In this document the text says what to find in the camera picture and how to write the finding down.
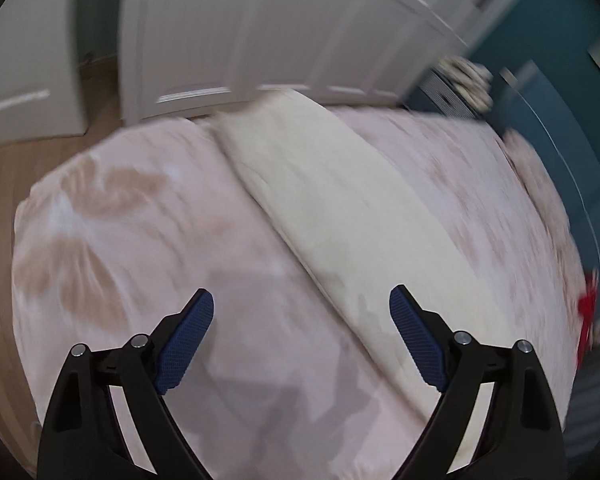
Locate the blue upholstered headboard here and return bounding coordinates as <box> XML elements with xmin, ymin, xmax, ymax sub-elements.
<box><xmin>469</xmin><ymin>0</ymin><xmax>600</xmax><ymax>340</ymax></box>

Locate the red garment on bed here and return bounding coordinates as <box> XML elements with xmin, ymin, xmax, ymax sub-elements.
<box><xmin>577</xmin><ymin>269</ymin><xmax>600</xmax><ymax>367</ymax></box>

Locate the blue bedside table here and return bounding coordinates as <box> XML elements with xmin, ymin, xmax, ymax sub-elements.
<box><xmin>401</xmin><ymin>68</ymin><xmax>480</xmax><ymax>119</ymax></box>

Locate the left pink pillow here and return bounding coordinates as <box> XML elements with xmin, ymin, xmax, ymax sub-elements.
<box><xmin>502</xmin><ymin>129</ymin><xmax>585</xmax><ymax>292</ymax></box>

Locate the cream quilted jacket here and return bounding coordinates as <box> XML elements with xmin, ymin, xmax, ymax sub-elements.
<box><xmin>213</xmin><ymin>88</ymin><xmax>527</xmax><ymax>476</ymax></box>

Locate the pink butterfly bedspread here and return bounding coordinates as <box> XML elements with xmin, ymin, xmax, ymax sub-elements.
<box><xmin>12</xmin><ymin>107</ymin><xmax>584</xmax><ymax>479</ymax></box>

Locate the white panelled wardrobe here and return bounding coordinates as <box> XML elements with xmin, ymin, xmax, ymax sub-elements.
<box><xmin>0</xmin><ymin>0</ymin><xmax>514</xmax><ymax>144</ymax></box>

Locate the grey curtain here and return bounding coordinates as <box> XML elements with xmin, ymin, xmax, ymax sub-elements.
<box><xmin>564</xmin><ymin>346</ymin><xmax>600</xmax><ymax>474</ymax></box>

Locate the beige folded clothes pile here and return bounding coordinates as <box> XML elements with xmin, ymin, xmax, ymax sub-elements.
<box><xmin>438</xmin><ymin>55</ymin><xmax>493</xmax><ymax>114</ymax></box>

